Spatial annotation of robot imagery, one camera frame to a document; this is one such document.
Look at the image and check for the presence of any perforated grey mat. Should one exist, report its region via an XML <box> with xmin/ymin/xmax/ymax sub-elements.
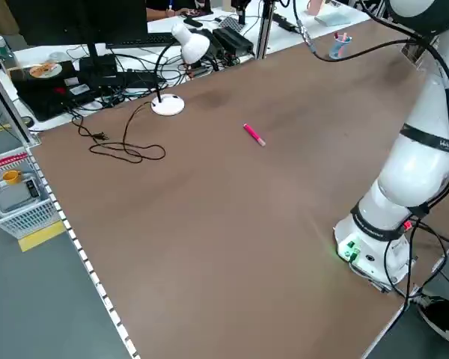
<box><xmin>217</xmin><ymin>15</ymin><xmax>248</xmax><ymax>34</ymax></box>

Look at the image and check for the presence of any black power adapter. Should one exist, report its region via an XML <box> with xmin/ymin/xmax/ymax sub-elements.
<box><xmin>271</xmin><ymin>13</ymin><xmax>297</xmax><ymax>33</ymax></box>

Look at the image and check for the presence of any black power supply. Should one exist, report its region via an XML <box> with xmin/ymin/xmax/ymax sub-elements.
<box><xmin>211</xmin><ymin>26</ymin><xmax>256</xmax><ymax>54</ymax></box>

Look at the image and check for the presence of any pale blue glass plate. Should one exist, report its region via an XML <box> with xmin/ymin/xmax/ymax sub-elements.
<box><xmin>314</xmin><ymin>7</ymin><xmax>356</xmax><ymax>28</ymax></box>

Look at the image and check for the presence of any clear plastic pen cup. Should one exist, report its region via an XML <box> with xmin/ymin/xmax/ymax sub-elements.
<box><xmin>328</xmin><ymin>31</ymin><xmax>354</xmax><ymax>60</ymax></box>

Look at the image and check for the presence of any black keyboard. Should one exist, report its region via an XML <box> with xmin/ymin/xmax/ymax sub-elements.
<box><xmin>105</xmin><ymin>32</ymin><xmax>183</xmax><ymax>49</ymax></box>

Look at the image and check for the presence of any white desk lamp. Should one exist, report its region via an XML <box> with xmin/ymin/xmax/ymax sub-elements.
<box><xmin>150</xmin><ymin>21</ymin><xmax>212</xmax><ymax>116</ymax></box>

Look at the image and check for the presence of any pink highlighter pen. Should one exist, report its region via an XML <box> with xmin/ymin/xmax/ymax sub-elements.
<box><xmin>242</xmin><ymin>123</ymin><xmax>267</xmax><ymax>148</ymax></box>

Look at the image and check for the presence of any black computer monitor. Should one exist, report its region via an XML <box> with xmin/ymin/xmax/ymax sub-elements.
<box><xmin>6</xmin><ymin>0</ymin><xmax>149</xmax><ymax>74</ymax></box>

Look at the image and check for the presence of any orange white disc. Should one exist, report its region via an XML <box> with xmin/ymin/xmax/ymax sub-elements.
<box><xmin>28</xmin><ymin>63</ymin><xmax>61</xmax><ymax>79</ymax></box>

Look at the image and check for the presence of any black case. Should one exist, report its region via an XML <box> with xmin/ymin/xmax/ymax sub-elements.
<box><xmin>11</xmin><ymin>59</ymin><xmax>98</xmax><ymax>123</ymax></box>

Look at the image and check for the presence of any clear plastic bottle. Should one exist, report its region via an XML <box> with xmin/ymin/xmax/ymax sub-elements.
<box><xmin>0</xmin><ymin>35</ymin><xmax>19</xmax><ymax>74</ymax></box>

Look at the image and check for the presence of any orange cup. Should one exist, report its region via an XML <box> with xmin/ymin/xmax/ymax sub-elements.
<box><xmin>2</xmin><ymin>170</ymin><xmax>23</xmax><ymax>187</ymax></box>

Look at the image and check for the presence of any grey scale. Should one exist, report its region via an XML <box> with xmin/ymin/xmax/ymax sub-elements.
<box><xmin>0</xmin><ymin>179</ymin><xmax>34</xmax><ymax>215</ymax></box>

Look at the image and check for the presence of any person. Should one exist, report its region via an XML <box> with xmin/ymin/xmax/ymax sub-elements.
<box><xmin>417</xmin><ymin>297</ymin><xmax>449</xmax><ymax>347</ymax></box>

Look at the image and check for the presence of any aluminium frame post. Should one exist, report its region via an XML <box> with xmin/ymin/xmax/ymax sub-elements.
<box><xmin>0</xmin><ymin>61</ymin><xmax>41</xmax><ymax>147</ymax></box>
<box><xmin>254</xmin><ymin>0</ymin><xmax>279</xmax><ymax>60</ymax></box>

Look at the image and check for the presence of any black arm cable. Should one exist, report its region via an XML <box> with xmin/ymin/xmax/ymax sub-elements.
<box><xmin>292</xmin><ymin>0</ymin><xmax>449</xmax><ymax>225</ymax></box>

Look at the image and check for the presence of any black lamp cable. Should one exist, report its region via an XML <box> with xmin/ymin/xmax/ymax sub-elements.
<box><xmin>71</xmin><ymin>101</ymin><xmax>166</xmax><ymax>165</ymax></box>

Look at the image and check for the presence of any white wire basket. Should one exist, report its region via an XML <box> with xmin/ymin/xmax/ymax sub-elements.
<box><xmin>0</xmin><ymin>147</ymin><xmax>67</xmax><ymax>239</ymax></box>

